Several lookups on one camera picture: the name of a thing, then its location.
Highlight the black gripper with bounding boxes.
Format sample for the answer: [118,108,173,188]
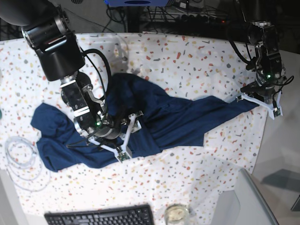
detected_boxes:
[240,78,293,104]
[93,113,141,140]

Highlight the dark blue t-shirt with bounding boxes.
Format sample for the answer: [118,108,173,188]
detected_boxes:
[30,73,256,172]

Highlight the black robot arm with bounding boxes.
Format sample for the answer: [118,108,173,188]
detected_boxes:
[226,0,293,106]
[0,0,137,142]

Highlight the terrazzo patterned table cloth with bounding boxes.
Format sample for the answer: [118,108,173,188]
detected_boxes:
[0,33,268,225]

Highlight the black power strip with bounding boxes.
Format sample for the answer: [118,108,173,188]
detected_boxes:
[179,14,227,24]

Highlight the black computer keyboard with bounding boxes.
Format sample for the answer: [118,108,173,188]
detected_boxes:
[44,204,155,225]

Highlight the clear glass jar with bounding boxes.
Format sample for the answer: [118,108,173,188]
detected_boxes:
[164,204,190,225]

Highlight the coiled white cable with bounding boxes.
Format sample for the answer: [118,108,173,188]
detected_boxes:
[4,136,52,192]

